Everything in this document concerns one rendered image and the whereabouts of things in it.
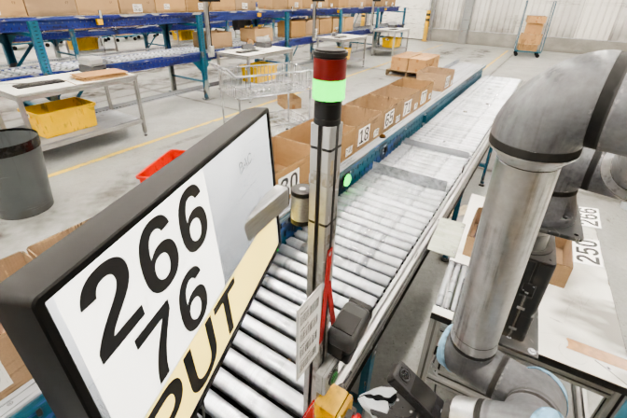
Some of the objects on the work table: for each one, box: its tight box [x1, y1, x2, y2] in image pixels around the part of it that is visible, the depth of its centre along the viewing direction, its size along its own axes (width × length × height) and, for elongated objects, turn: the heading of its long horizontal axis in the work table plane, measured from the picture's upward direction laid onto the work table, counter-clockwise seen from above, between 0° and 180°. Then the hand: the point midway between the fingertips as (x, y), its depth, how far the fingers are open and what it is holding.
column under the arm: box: [451, 235, 557, 360], centre depth 120 cm, size 26×26×33 cm
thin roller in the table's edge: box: [443, 263, 461, 310], centre depth 141 cm, size 2×28×2 cm, turn 148°
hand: (362, 396), depth 79 cm, fingers closed
